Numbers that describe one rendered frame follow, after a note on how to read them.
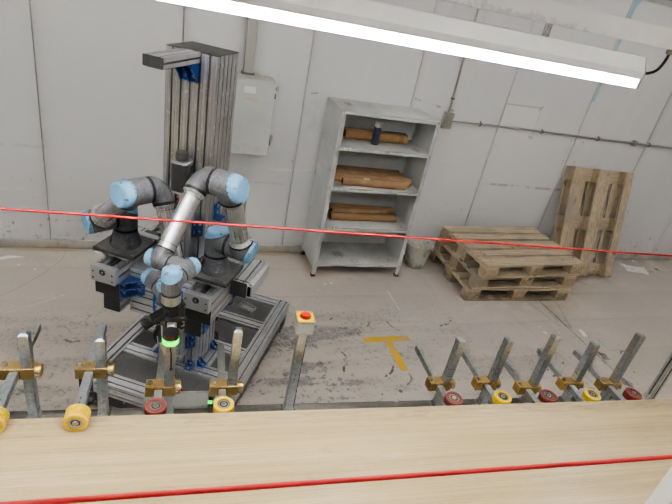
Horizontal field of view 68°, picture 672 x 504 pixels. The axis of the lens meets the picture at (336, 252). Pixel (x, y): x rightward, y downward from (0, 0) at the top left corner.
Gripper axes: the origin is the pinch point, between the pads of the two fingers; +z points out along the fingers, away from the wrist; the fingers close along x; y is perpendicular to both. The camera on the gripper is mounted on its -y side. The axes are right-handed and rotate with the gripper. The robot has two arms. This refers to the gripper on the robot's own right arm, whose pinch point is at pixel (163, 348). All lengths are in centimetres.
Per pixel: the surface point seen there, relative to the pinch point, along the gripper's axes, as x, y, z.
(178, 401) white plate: -7.9, -24.4, 7.8
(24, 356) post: 46, -28, -20
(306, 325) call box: -55, -30, -38
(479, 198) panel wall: -300, 259, 13
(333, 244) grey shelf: -145, 241, 70
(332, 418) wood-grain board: -67, -51, -8
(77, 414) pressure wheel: 24, -52, -16
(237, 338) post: -28.8, -28.1, -29.6
